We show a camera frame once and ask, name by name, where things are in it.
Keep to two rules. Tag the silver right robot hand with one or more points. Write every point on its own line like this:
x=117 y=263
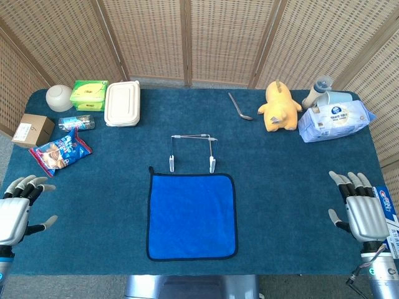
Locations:
x=368 y=215

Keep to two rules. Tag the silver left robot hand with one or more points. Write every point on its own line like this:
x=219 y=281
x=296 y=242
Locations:
x=14 y=215

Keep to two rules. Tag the blue microfiber cloth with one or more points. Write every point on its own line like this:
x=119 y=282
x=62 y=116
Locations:
x=191 y=218

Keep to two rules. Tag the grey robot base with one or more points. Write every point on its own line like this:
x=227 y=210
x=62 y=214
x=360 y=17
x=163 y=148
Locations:
x=190 y=288

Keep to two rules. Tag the blue white toothpaste box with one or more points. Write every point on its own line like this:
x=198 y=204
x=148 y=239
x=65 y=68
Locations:
x=388 y=202

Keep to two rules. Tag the blue snack bag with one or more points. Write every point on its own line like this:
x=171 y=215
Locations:
x=60 y=152

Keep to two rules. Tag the small cardboard box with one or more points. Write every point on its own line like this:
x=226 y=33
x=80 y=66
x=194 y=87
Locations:
x=32 y=130

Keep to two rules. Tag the dark blue table carpet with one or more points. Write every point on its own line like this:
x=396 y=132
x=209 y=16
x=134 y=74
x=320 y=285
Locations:
x=280 y=193

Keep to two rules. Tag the white blue wet wipes pack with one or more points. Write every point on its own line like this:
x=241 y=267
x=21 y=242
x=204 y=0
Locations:
x=335 y=123

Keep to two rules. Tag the clear plastic bottle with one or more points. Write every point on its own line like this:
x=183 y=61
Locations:
x=76 y=122

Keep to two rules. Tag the light blue cup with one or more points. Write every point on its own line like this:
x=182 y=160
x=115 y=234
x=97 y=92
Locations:
x=338 y=97

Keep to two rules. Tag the white round bowl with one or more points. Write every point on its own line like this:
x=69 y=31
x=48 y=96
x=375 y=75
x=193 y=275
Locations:
x=59 y=97

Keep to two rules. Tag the baby bottle with blue cap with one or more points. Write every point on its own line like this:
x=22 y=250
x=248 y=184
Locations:
x=315 y=92

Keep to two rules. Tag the yellow plush toy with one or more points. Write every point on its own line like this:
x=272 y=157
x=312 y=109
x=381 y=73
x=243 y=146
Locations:
x=279 y=109

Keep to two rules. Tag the green tissue pack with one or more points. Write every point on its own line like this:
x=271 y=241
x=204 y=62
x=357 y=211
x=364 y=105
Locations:
x=88 y=95

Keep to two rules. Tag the beige lidded lunch box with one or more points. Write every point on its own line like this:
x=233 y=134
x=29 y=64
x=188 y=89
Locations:
x=122 y=104

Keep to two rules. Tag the metal spoon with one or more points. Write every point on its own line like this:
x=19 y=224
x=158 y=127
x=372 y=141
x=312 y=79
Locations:
x=246 y=116

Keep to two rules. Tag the wicker folding screen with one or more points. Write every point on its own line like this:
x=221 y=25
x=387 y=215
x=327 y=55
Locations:
x=149 y=37

